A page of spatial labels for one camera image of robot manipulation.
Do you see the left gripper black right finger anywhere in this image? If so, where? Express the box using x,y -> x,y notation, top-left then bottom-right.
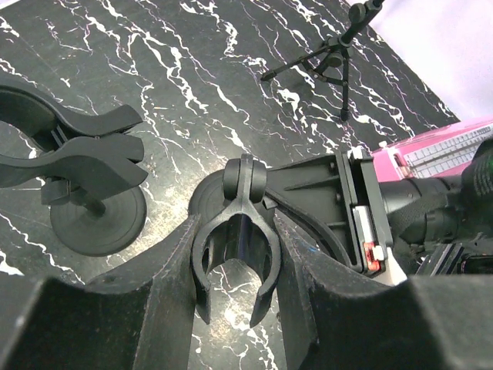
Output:
275,218 -> 492,369

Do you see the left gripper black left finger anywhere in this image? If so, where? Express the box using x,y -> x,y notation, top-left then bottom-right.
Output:
1,216 -> 200,369

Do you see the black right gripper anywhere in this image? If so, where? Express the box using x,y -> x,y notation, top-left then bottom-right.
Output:
266,139 -> 492,275

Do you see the black stand with purple mic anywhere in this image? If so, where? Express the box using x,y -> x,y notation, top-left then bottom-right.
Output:
190,153 -> 282,328

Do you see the black tripod stand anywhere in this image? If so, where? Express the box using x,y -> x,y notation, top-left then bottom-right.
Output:
260,0 -> 384,122

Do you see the black round-base mic stand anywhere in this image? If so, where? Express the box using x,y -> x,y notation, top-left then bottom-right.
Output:
1,75 -> 148,257

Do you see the pink box holder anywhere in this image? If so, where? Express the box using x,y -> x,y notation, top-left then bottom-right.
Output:
372,116 -> 492,182

